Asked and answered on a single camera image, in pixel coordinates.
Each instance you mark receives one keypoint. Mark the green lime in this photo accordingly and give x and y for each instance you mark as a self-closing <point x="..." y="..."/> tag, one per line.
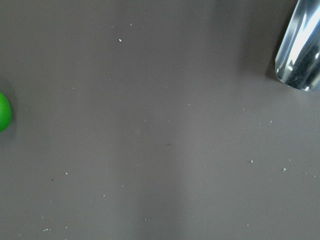
<point x="5" y="112"/>

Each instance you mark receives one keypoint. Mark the metal scoop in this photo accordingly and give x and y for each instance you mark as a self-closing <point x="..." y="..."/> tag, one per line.
<point x="297" y="63"/>

